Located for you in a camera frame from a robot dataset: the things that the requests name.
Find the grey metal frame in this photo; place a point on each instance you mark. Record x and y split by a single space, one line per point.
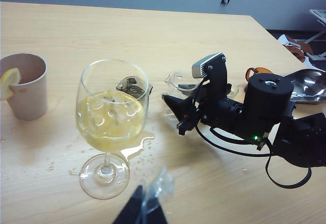
318 33

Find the beige paper cup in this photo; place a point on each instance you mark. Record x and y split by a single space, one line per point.
28 96

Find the clear stemmed wine glass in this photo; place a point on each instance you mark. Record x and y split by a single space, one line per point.
109 122

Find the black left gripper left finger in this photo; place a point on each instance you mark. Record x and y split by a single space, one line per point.
130 211

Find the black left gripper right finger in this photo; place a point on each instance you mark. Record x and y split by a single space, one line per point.
158 215

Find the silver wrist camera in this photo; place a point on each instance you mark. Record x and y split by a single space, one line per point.
207 65

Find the silver foil bag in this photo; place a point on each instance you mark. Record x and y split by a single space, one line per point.
308 81

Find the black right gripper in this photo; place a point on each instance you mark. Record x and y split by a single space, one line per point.
224 109

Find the spilled juice puddle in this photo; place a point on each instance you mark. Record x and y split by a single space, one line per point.
132 152

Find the brown and white clutter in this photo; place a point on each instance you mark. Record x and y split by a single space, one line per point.
295 45

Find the amber measuring cup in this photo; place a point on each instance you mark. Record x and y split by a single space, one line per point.
259 70

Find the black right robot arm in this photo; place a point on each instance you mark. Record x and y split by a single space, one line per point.
267 99

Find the measuring cup with pale liquid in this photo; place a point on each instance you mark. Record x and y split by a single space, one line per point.
235 89

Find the yellow lemon slice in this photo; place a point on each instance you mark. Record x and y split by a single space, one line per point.
9 81

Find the grey tinted measuring cup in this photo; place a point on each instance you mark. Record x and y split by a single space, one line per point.
150 89

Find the clear glass measuring cup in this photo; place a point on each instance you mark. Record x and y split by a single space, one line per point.
175 77

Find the clear plastic piece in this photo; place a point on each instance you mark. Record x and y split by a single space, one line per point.
163 183

